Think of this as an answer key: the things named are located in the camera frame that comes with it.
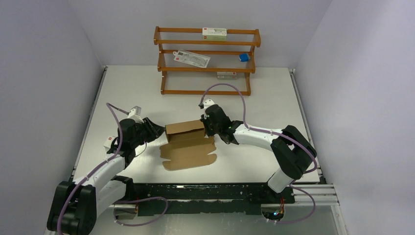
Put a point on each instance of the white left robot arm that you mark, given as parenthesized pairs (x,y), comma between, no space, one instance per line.
(77,204)

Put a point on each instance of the green white box top shelf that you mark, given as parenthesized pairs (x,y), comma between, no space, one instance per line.
(214,34)

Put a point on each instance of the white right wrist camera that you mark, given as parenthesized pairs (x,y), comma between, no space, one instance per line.
(204,104)

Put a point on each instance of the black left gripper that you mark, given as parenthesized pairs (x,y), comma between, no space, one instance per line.
(154,130)

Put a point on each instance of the small box lower shelf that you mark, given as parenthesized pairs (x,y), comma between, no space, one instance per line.
(226,75)

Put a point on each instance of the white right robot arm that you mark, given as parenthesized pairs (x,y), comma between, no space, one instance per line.
(293,152)

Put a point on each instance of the brown cardboard box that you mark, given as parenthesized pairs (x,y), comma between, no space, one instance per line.
(187,146)

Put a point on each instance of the orange wooden shelf rack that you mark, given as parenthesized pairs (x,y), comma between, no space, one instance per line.
(227,53)

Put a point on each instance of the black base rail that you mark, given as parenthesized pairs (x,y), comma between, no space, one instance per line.
(152,198)

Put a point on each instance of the white flat package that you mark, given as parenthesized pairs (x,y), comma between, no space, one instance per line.
(191,58)

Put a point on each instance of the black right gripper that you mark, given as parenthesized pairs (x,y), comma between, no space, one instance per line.
(205,121)

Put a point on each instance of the small blue object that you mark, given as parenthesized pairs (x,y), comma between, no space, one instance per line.
(244,57)

